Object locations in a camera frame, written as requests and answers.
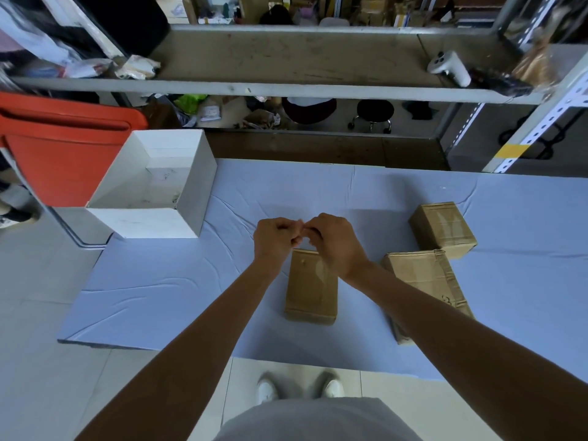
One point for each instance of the person's right hand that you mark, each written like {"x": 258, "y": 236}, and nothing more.
{"x": 340, "y": 245}

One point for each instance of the person's left hand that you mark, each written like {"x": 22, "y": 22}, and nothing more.
{"x": 273, "y": 243}

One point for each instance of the medium brown cardboard box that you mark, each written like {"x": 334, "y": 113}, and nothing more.
{"x": 310, "y": 293}

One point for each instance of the large cardboard box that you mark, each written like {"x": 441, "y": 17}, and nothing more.
{"x": 418, "y": 268}

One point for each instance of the white bin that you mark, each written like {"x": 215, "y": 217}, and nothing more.
{"x": 197, "y": 183}

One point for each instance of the small brown cardboard box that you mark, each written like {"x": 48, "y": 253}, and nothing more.
{"x": 443, "y": 229}

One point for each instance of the person's right forearm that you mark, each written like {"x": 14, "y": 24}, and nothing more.
{"x": 477, "y": 358}

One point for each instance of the person's left forearm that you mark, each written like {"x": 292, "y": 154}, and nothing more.
{"x": 174, "y": 362}

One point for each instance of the person's right white shoe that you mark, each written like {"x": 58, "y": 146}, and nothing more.
{"x": 333, "y": 388}

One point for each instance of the person's white shoe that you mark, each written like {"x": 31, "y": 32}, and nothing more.
{"x": 333, "y": 388}
{"x": 266, "y": 391}

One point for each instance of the person's left white shoe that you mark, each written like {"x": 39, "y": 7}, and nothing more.
{"x": 266, "y": 391}

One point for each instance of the person's white shirt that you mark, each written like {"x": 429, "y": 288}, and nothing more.
{"x": 317, "y": 422}

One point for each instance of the black rolling stool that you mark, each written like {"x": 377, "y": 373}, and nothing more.
{"x": 374, "y": 110}

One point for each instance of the bright green bag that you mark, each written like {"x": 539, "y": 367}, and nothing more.
{"x": 190, "y": 103}

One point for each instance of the blue table cloth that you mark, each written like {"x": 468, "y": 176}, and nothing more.
{"x": 505, "y": 280}

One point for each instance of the long gray shelf board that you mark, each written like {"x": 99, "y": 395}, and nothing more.
{"x": 285, "y": 59}

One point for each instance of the yellow tape strip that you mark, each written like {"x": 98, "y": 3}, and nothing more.
{"x": 512, "y": 151}

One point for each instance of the white handheld controller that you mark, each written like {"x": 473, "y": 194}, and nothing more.
{"x": 451, "y": 66}

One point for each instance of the white crumpled cloth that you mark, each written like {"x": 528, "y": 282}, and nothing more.
{"x": 138, "y": 67}

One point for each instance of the small black device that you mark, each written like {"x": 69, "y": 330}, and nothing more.
{"x": 503, "y": 82}

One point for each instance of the red plastic chair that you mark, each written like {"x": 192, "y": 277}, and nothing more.
{"x": 55, "y": 156}

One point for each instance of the crinkled brown bag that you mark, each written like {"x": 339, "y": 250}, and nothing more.
{"x": 535, "y": 66}

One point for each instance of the hanging clothes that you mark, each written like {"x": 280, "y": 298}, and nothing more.
{"x": 41, "y": 36}

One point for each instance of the white perforated shelf post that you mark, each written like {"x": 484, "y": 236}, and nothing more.
{"x": 467, "y": 126}
{"x": 544, "y": 126}

